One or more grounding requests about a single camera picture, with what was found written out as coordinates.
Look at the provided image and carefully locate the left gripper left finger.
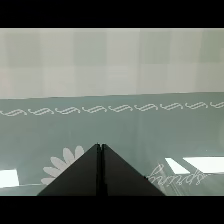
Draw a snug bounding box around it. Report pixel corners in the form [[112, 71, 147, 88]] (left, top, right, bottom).
[[36, 143, 101, 197]]

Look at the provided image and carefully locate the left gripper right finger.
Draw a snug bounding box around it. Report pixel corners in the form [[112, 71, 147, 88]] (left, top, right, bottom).
[[101, 143, 166, 197]]

